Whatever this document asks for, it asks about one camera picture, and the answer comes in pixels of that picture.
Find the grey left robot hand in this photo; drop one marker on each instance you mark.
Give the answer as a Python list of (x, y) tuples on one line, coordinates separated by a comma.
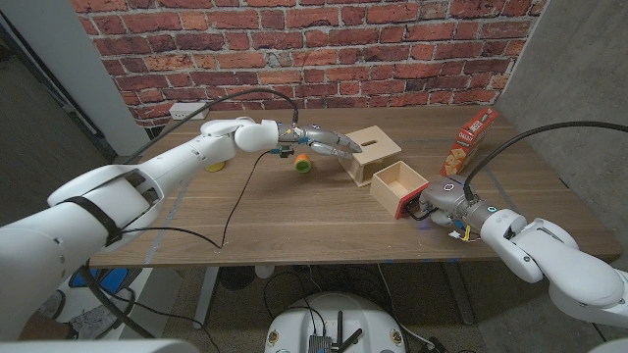
[(319, 135)]

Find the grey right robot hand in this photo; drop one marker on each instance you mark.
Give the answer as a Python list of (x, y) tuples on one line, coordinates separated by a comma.
[(449, 193)]

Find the wooden drawer with red front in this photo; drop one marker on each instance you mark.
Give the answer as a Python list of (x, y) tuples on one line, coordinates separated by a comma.
[(402, 182)]

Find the wooden box with slot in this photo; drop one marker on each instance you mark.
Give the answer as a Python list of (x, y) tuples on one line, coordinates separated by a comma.
[(385, 146)]

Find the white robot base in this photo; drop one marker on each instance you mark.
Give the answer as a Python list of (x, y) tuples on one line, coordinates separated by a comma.
[(363, 314)]

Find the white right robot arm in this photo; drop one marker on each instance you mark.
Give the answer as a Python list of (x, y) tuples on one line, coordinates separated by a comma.
[(579, 274)]

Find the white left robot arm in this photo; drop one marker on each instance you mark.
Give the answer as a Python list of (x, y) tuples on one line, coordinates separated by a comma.
[(167, 169)]

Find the red cracker package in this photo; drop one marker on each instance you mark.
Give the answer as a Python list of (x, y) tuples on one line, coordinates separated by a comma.
[(466, 142)]

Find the small grey computer box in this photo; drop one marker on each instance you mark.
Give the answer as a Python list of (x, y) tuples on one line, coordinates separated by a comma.
[(320, 344)]

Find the grey tape strip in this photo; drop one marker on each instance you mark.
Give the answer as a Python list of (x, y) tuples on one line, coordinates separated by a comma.
[(492, 181), (158, 243)]

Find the red brick printed backdrop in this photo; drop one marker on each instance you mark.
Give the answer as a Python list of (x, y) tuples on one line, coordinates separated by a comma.
[(319, 49)]

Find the grey table leg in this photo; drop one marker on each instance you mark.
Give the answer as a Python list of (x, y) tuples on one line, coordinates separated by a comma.
[(458, 294)]

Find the yellow disc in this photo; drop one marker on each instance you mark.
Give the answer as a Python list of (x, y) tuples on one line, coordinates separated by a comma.
[(216, 167)]

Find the white power outlet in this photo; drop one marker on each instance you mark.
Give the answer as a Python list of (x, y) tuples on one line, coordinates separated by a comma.
[(186, 111)]

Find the black power strip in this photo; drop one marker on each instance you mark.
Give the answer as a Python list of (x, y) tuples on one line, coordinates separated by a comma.
[(436, 345)]

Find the black antenna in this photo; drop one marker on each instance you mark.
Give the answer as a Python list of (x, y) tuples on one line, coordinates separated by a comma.
[(353, 339), (340, 326)]

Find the white table leg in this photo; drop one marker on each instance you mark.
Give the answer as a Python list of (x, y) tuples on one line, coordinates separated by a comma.
[(205, 299)]

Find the blue and white object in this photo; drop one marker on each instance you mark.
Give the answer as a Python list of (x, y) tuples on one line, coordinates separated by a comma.
[(115, 279)]

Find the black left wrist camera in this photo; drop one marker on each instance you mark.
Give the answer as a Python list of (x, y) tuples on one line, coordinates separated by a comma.
[(284, 153)]

